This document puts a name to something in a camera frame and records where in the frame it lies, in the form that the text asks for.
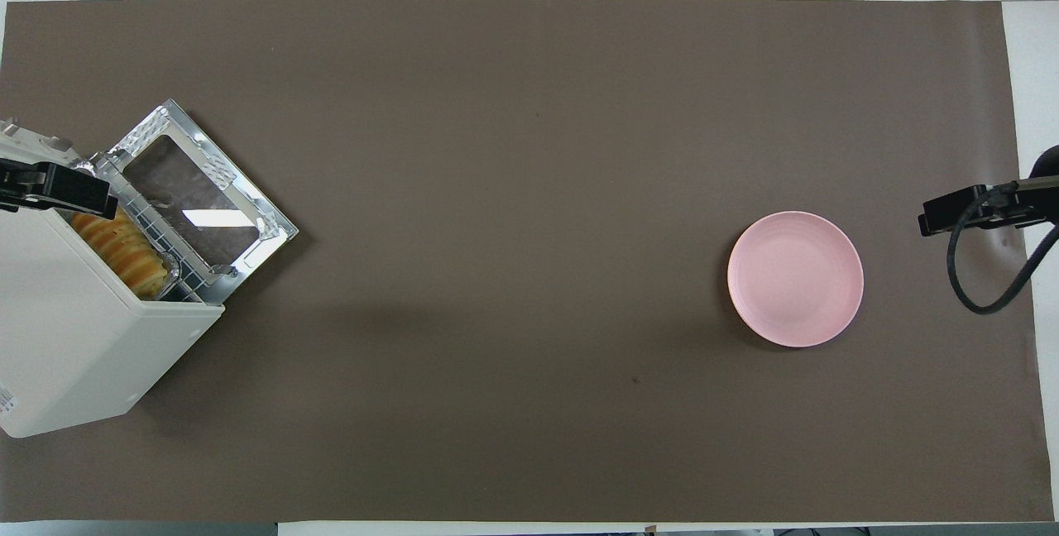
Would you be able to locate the metal oven wire rack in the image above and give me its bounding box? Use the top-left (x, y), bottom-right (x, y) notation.
top-left (106, 180), bottom-right (209, 305)

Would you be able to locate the pink round plate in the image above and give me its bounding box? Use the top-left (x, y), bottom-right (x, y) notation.
top-left (727, 211), bottom-right (865, 348)

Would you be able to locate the golden bread loaf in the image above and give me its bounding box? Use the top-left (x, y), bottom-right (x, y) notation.
top-left (68, 207), bottom-right (171, 301)

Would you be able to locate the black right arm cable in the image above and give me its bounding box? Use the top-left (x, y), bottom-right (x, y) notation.
top-left (946, 183), bottom-right (1059, 316)

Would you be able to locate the white toaster oven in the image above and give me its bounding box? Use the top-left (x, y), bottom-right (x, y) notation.
top-left (0, 99), bottom-right (299, 439)

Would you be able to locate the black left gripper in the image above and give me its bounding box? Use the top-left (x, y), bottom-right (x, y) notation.
top-left (37, 160), bottom-right (118, 219)

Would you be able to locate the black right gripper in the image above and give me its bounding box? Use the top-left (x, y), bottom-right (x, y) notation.
top-left (918, 184), bottom-right (1012, 238)

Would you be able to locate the brown table mat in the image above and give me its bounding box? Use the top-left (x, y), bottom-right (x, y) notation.
top-left (0, 0), bottom-right (1040, 524)

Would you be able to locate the glass oven door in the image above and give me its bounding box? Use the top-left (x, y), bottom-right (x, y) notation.
top-left (93, 99), bottom-right (299, 306)

